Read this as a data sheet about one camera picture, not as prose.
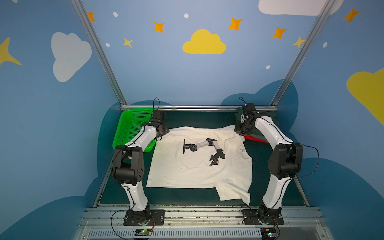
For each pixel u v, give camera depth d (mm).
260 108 1096
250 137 1017
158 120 752
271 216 686
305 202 826
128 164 493
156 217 752
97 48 820
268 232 716
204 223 734
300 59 882
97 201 820
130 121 1134
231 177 883
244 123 805
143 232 712
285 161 514
